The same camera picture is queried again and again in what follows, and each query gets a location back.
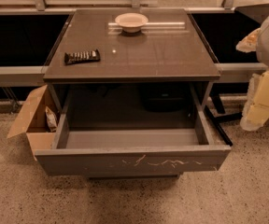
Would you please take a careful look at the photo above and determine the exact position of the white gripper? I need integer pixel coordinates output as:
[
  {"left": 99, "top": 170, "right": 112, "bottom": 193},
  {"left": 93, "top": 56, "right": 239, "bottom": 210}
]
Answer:
[{"left": 235, "top": 28, "right": 269, "bottom": 131}]

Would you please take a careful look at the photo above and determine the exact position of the grey top drawer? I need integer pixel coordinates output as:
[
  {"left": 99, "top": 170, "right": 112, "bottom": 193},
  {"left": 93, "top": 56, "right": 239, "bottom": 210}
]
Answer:
[{"left": 35, "top": 84, "right": 231, "bottom": 178}]

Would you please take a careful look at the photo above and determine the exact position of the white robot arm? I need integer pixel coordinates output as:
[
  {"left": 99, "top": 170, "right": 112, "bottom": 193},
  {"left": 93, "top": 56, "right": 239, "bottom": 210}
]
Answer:
[{"left": 235, "top": 16, "right": 269, "bottom": 131}]

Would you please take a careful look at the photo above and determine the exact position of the grey cabinet with top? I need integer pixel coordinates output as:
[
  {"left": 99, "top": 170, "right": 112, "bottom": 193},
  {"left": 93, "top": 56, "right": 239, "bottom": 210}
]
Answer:
[{"left": 42, "top": 7, "right": 221, "bottom": 133}]

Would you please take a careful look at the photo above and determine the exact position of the dark table at right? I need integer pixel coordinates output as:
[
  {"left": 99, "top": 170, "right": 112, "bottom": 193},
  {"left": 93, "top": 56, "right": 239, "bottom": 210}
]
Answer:
[{"left": 234, "top": 3, "right": 269, "bottom": 24}]

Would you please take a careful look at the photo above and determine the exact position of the white bowl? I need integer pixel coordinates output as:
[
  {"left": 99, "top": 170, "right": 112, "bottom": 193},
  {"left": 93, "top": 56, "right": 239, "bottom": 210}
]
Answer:
[{"left": 115, "top": 13, "right": 149, "bottom": 33}]

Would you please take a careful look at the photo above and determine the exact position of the dark snack bar packet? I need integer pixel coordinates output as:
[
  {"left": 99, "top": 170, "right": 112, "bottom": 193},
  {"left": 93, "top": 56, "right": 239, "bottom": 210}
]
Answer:
[{"left": 64, "top": 49, "right": 101, "bottom": 65}]

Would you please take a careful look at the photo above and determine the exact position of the crumpled packet in box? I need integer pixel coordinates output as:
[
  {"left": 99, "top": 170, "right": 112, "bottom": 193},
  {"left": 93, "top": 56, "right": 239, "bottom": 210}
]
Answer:
[{"left": 45, "top": 106, "right": 57, "bottom": 132}]

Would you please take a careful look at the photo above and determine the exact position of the open cardboard box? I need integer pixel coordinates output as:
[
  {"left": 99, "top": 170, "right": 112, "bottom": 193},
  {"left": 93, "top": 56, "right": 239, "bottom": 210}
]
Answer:
[{"left": 7, "top": 85, "right": 59, "bottom": 160}]

